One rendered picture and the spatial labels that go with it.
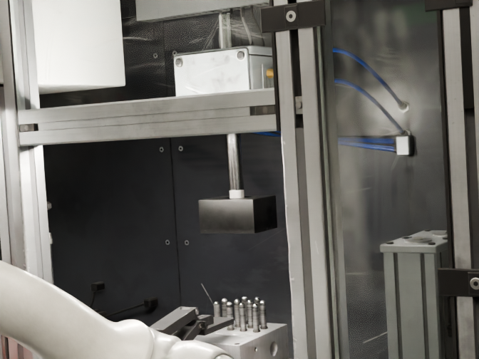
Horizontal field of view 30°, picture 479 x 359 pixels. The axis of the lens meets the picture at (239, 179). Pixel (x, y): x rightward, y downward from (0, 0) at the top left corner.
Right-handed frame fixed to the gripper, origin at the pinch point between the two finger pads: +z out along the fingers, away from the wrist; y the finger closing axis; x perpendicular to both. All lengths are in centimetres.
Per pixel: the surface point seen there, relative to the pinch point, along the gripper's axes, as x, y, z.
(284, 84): -19.4, 33.1, -13.3
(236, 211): -1.6, 18.4, 4.6
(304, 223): -20.6, 18.9, -13.2
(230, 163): 0.1, 24.5, 6.8
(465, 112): -37.7, 29.0, -12.9
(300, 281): -19.8, 12.9, -13.3
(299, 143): -20.7, 27.0, -13.2
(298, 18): -21.5, 39.6, -13.6
